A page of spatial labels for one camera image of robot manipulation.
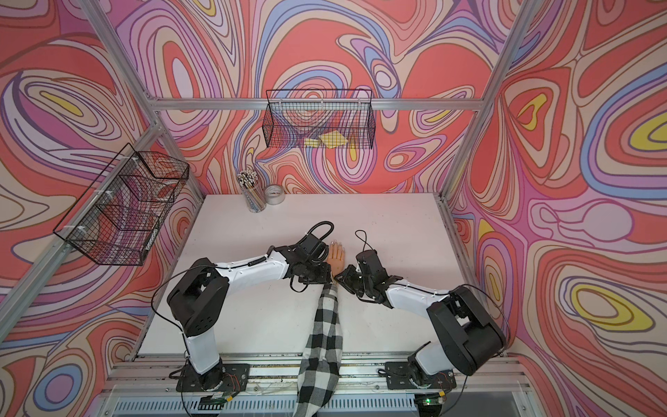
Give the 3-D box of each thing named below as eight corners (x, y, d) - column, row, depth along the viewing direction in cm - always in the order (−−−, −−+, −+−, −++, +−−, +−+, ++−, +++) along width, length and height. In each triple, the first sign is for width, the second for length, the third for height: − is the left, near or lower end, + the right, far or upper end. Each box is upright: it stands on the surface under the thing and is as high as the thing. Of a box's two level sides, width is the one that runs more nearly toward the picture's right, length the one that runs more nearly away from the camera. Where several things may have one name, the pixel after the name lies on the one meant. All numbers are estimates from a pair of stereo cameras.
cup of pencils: (248, 215, 117) (235, 181, 102) (252, 203, 122) (239, 169, 106) (265, 215, 117) (254, 181, 102) (268, 203, 122) (258, 169, 106)
